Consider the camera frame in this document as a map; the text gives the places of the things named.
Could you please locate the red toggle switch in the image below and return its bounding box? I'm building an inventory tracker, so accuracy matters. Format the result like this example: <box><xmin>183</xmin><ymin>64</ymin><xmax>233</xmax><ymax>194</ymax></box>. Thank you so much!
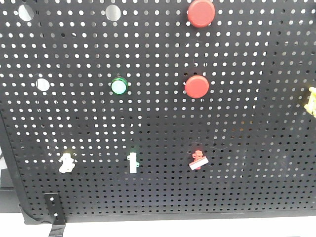
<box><xmin>189</xmin><ymin>150</ymin><xmax>209</xmax><ymax>170</ymax></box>

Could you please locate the yellow toggle switch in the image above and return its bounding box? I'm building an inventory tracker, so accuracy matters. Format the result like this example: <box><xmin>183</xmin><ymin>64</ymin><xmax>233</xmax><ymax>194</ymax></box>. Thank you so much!
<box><xmin>59</xmin><ymin>153</ymin><xmax>75</xmax><ymax>174</ymax></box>

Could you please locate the black perforated pegboard panel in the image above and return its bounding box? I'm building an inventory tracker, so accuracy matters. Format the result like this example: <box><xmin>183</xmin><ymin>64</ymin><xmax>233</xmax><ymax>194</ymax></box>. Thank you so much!
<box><xmin>0</xmin><ymin>0</ymin><xmax>316</xmax><ymax>224</ymax></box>

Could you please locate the lower red round push button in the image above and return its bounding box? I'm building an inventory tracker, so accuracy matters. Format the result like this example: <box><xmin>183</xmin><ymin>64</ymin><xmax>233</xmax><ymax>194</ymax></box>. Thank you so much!
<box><xmin>185</xmin><ymin>75</ymin><xmax>209</xmax><ymax>99</ymax></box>

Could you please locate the red round push button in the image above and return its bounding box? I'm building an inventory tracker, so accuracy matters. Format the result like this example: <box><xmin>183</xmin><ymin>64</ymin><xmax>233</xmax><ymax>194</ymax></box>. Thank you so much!
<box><xmin>187</xmin><ymin>0</ymin><xmax>216</xmax><ymax>28</ymax></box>
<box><xmin>185</xmin><ymin>75</ymin><xmax>209</xmax><ymax>99</ymax></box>

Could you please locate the green round push button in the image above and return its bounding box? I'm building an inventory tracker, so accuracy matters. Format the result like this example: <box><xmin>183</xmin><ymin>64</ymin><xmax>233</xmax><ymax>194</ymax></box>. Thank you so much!
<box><xmin>111</xmin><ymin>77</ymin><xmax>128</xmax><ymax>95</ymax></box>

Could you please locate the upper red round push button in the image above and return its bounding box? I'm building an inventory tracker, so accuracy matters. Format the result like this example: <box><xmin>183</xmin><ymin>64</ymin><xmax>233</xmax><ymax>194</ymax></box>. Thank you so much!
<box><xmin>187</xmin><ymin>0</ymin><xmax>216</xmax><ymax>28</ymax></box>

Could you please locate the green white toggle switch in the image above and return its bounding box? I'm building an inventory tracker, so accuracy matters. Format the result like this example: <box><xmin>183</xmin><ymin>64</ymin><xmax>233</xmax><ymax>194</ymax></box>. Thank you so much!
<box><xmin>127</xmin><ymin>152</ymin><xmax>140</xmax><ymax>174</ymax></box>

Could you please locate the left black clamp bracket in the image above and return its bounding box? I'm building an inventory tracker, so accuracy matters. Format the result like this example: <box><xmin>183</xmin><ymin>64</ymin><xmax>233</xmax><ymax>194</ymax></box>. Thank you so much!
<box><xmin>44</xmin><ymin>193</ymin><xmax>66</xmax><ymax>237</ymax></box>

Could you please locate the yellow knob handle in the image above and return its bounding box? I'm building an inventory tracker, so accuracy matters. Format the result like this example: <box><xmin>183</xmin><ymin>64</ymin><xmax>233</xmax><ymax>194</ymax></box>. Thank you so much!
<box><xmin>304</xmin><ymin>87</ymin><xmax>316</xmax><ymax>117</ymax></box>

